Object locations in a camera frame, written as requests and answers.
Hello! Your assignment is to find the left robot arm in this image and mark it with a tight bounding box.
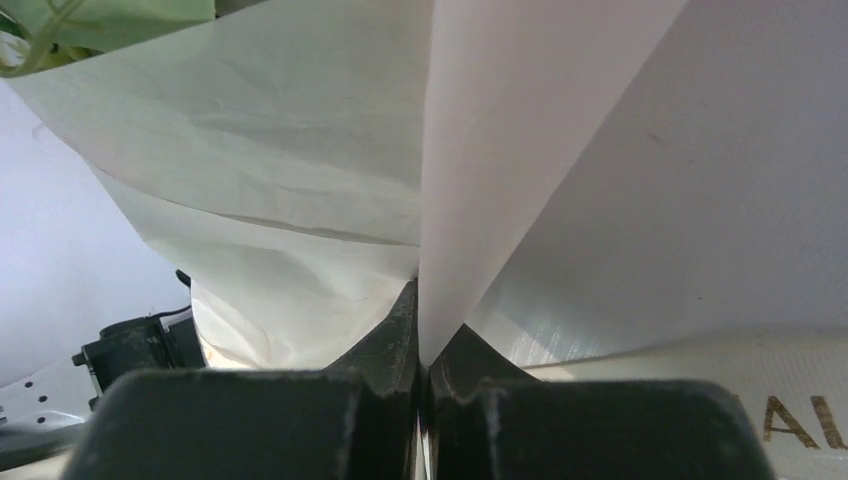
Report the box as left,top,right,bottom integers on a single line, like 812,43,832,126
1,305,206,472

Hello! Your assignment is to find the cream printed ribbon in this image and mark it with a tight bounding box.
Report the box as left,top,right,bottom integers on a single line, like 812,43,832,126
526,329,847,479

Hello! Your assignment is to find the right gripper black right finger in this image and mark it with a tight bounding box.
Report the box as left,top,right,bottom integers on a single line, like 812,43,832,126
423,327,774,480

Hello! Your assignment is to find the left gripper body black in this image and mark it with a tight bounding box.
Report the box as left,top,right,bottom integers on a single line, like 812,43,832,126
71,305,207,408

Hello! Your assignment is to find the translucent white wrapping paper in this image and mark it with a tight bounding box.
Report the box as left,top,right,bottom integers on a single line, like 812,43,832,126
10,1,847,368

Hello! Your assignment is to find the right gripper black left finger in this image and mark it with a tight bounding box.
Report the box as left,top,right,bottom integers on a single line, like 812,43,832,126
63,281,419,480

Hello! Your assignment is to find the pink fake rose stem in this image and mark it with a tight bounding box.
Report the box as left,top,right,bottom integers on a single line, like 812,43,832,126
0,0,217,79

